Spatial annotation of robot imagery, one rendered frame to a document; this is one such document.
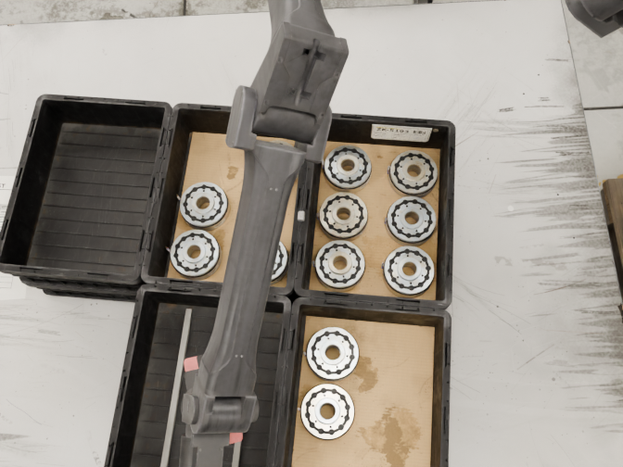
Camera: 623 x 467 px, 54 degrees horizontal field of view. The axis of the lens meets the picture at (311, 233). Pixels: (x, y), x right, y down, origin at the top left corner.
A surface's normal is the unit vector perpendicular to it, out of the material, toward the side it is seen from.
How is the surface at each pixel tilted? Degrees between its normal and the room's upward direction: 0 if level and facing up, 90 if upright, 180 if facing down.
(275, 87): 59
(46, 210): 0
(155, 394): 0
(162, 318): 0
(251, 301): 43
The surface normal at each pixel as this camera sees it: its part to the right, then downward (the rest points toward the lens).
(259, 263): 0.38, 0.28
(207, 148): -0.04, -0.33
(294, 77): 0.28, 0.59
